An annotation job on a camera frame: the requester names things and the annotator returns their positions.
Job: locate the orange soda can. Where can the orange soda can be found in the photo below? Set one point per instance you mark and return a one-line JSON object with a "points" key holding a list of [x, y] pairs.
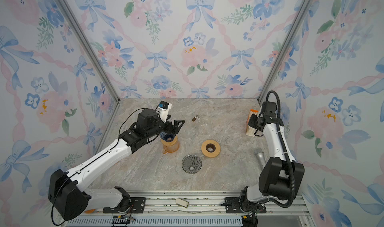
{"points": [[89, 211]]}

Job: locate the grey ribbed glass dripper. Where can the grey ribbed glass dripper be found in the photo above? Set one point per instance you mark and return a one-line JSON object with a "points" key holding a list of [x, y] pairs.
{"points": [[191, 164]]}

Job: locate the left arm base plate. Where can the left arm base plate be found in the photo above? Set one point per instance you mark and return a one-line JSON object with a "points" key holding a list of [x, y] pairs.
{"points": [[133, 205]]}

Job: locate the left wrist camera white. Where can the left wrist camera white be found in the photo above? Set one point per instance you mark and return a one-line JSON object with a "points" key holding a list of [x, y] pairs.
{"points": [[164, 108]]}

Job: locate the orange glass carafe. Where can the orange glass carafe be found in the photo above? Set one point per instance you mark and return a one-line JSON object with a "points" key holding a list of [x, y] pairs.
{"points": [[170, 145]]}

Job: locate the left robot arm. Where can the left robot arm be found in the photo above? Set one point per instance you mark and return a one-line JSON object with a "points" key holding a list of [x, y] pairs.
{"points": [[69, 190]]}

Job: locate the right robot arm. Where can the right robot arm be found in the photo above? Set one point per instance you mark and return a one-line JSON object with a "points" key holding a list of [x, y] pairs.
{"points": [[281, 175]]}

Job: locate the silver microphone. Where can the silver microphone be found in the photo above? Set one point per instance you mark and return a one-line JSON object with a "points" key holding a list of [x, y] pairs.
{"points": [[261, 159]]}

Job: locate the wooden ring lid right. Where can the wooden ring lid right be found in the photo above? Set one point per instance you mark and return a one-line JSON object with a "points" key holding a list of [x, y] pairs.
{"points": [[210, 148]]}

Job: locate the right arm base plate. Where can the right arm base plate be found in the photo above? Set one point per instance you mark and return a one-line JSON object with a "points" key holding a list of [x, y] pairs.
{"points": [[234, 206]]}

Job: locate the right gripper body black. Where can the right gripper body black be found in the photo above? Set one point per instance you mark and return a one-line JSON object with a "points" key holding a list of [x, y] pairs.
{"points": [[254, 120]]}

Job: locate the blue ribbed dripper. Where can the blue ribbed dripper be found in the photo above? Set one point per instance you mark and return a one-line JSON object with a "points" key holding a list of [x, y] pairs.
{"points": [[168, 136]]}

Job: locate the white small block on rail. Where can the white small block on rail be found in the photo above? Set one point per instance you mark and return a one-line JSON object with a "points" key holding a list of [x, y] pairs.
{"points": [[181, 203]]}

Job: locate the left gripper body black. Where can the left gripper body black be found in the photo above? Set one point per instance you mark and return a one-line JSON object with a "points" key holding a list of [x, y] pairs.
{"points": [[160, 127]]}

